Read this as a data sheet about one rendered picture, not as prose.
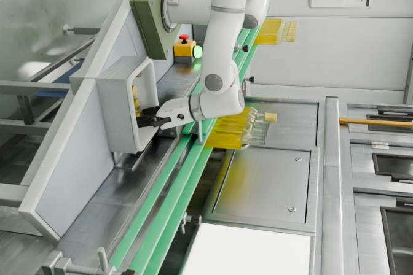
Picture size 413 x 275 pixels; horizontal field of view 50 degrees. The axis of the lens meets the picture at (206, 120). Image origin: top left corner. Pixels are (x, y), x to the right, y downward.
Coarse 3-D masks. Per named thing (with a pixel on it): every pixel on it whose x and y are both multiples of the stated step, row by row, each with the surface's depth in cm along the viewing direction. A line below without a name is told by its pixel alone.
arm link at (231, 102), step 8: (232, 64) 114; (232, 88) 114; (200, 96) 117; (208, 96) 116; (216, 96) 115; (224, 96) 114; (232, 96) 113; (240, 96) 115; (200, 104) 116; (208, 104) 115; (216, 104) 114; (224, 104) 114; (232, 104) 113; (240, 104) 114; (208, 112) 116; (216, 112) 116; (224, 112) 115; (232, 112) 115; (240, 112) 116
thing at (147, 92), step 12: (132, 72) 113; (144, 72) 126; (132, 84) 128; (144, 84) 128; (132, 96) 112; (144, 96) 130; (156, 96) 129; (132, 108) 113; (144, 108) 132; (132, 120) 115; (156, 120) 133; (144, 132) 129; (144, 144) 123
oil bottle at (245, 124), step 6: (216, 120) 154; (222, 120) 154; (228, 120) 153; (234, 120) 153; (222, 126) 150; (228, 126) 150; (234, 126) 149; (240, 126) 149; (246, 126) 149; (252, 126) 150; (252, 132) 150
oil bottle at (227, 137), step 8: (216, 128) 148; (224, 128) 148; (232, 128) 147; (240, 128) 147; (208, 136) 146; (216, 136) 145; (224, 136) 145; (232, 136) 144; (240, 136) 143; (248, 136) 144; (208, 144) 148; (216, 144) 147; (224, 144) 146; (232, 144) 145; (240, 144) 145; (248, 144) 145
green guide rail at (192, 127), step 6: (252, 30) 235; (252, 36) 226; (246, 42) 217; (240, 54) 203; (234, 60) 197; (240, 60) 196; (204, 120) 147; (210, 120) 146; (186, 126) 144; (192, 126) 144; (204, 126) 143; (186, 132) 141; (192, 132) 141; (204, 132) 140
